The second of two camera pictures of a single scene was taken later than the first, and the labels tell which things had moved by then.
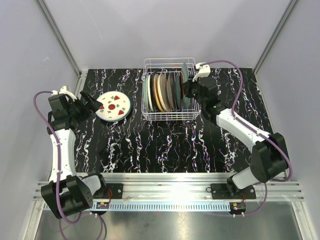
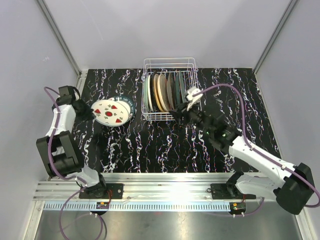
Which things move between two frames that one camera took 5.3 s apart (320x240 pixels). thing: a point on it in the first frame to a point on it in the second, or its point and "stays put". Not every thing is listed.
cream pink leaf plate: (162, 87) stays put
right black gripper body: (192, 91) to (194, 116)
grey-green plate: (178, 91) stays put
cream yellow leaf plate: (156, 91) stays put
